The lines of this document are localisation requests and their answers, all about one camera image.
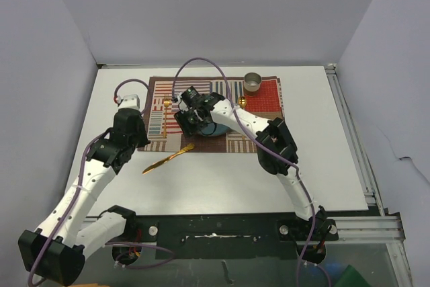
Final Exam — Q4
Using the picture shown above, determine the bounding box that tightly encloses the blue ceramic plate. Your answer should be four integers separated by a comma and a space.
198, 123, 231, 137

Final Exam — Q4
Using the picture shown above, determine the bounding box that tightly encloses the gold fork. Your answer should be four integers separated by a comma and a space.
163, 97, 171, 138

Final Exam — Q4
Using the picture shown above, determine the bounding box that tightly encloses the gold knife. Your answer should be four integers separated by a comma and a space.
142, 143, 195, 175

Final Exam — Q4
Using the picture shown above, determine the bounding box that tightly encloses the patchwork striped cloth placemat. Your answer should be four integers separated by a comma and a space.
141, 76, 284, 153

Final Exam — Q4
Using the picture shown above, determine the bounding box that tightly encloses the gold spoon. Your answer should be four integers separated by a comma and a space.
238, 96, 247, 109

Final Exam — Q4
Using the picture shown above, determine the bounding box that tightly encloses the beige metal cup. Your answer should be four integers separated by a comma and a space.
243, 73, 262, 97

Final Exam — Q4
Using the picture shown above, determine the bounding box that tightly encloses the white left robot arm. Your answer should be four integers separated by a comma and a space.
18, 106, 149, 286

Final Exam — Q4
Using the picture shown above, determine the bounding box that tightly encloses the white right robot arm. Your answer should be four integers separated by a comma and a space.
173, 87, 323, 239

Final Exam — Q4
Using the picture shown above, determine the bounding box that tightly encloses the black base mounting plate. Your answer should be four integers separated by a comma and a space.
138, 211, 339, 262

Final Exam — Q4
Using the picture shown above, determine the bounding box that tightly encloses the blue object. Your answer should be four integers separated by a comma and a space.
325, 259, 343, 277

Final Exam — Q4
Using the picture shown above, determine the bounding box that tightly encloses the green object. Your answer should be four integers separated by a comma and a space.
334, 265, 371, 287

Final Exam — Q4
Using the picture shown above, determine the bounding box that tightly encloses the right side aluminium rail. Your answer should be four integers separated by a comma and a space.
325, 63, 405, 243

